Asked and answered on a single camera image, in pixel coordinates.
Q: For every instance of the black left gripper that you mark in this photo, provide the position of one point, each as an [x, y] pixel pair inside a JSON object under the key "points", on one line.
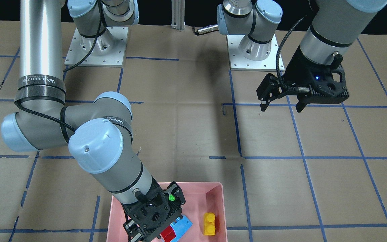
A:
{"points": [[297, 71]]}

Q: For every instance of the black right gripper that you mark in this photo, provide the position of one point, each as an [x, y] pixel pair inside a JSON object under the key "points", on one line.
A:
{"points": [[178, 195]]}

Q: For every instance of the pink plastic box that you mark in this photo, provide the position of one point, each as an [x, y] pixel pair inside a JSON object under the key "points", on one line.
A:
{"points": [[201, 197]]}

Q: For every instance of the yellow toy block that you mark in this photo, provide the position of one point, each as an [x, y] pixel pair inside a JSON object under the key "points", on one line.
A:
{"points": [[209, 226]]}

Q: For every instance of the blue toy block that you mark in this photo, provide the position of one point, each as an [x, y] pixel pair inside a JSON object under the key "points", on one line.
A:
{"points": [[180, 226]]}

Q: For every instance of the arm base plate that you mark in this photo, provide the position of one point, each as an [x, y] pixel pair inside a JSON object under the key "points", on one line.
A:
{"points": [[246, 55], [109, 50]]}

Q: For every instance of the red toy block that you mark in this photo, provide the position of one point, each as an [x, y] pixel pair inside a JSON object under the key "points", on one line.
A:
{"points": [[168, 234]]}

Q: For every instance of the aluminium frame post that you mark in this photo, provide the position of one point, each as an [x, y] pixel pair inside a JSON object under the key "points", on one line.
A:
{"points": [[178, 15]]}

